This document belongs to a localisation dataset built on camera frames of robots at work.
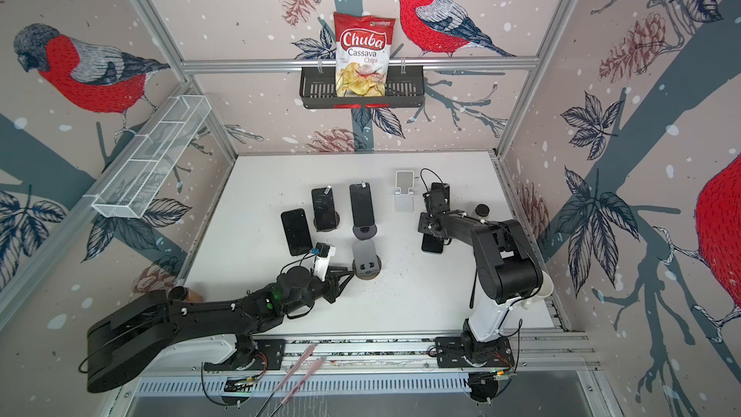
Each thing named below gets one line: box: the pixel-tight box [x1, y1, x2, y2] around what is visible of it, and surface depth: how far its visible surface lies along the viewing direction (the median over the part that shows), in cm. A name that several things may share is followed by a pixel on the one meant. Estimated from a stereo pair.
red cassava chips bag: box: [333, 11, 396, 98], surface depth 86 cm
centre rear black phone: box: [349, 182, 375, 227], surface depth 93 cm
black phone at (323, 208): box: [310, 186, 337, 230], surface depth 96 cm
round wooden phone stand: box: [352, 239, 383, 281], surface depth 87 cm
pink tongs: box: [254, 344, 327, 417], surface depth 71 cm
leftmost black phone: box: [280, 208, 313, 256], surface depth 87 cm
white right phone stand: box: [394, 169, 414, 213], surface depth 104 cm
